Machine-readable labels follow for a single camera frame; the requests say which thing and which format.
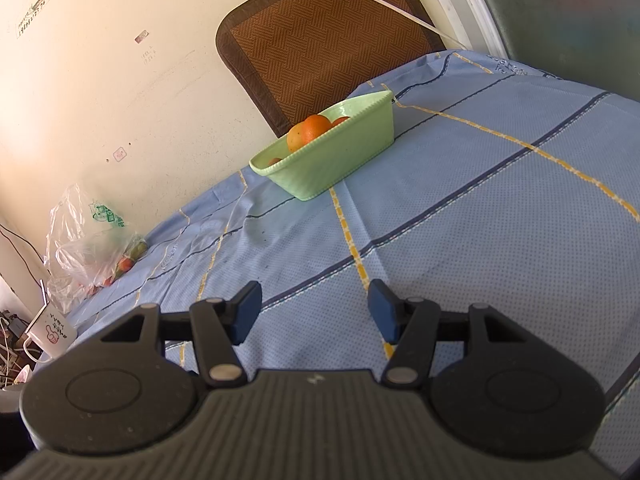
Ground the orange mandarin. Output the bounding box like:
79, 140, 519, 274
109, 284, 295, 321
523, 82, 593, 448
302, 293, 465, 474
331, 116, 350, 128
300, 114, 332, 144

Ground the orange mandarin back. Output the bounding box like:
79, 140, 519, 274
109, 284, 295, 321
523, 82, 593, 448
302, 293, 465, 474
300, 114, 332, 144

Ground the large yellow grapefruit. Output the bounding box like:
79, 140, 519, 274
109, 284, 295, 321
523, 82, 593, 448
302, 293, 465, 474
286, 122, 307, 153

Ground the orange fruit in bag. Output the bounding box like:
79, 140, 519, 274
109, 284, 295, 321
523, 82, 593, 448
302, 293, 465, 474
117, 257, 134, 273

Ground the clear plastic bag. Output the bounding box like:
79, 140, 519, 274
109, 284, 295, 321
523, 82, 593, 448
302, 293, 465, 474
43, 184, 149, 314

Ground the blue checked tablecloth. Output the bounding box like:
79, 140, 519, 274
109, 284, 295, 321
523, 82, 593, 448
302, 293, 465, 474
70, 52, 639, 475

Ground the green plastic basket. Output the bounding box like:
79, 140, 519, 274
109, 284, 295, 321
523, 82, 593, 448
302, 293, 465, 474
250, 90, 394, 200

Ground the white door frame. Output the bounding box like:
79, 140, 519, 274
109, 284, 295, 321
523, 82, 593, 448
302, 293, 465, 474
437, 0, 509, 58

